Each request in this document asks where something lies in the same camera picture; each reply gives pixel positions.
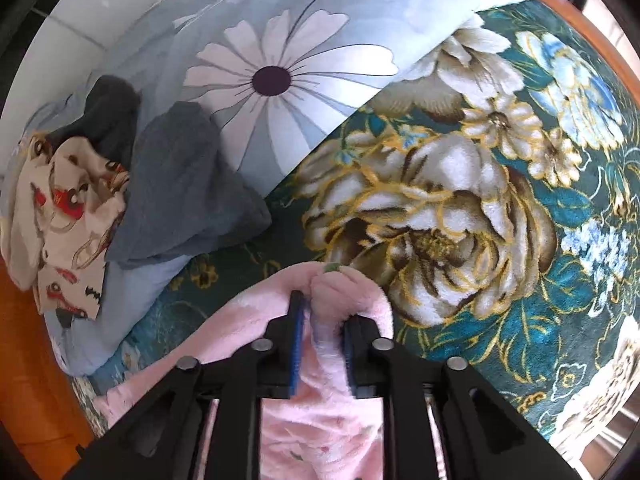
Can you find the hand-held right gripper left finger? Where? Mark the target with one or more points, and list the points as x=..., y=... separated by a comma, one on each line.
x=297, y=330

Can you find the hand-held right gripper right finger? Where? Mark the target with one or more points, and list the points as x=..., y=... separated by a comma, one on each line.
x=348, y=347

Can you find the pink fleece garment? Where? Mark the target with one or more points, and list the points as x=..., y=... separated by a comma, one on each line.
x=325, y=430

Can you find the teal floral plush blanket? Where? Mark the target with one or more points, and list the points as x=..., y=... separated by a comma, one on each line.
x=450, y=220

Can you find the grey-blue sweater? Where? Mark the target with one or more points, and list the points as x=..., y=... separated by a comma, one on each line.
x=190, y=195

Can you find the cream cartoon print garment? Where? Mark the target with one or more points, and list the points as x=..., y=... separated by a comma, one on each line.
x=65, y=220

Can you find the light blue daisy quilt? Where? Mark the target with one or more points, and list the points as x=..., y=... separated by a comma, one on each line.
x=280, y=70

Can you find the dark grey garment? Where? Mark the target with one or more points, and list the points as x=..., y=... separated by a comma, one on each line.
x=107, y=115

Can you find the wooden bed frame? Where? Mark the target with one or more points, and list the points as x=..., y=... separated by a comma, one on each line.
x=590, y=35

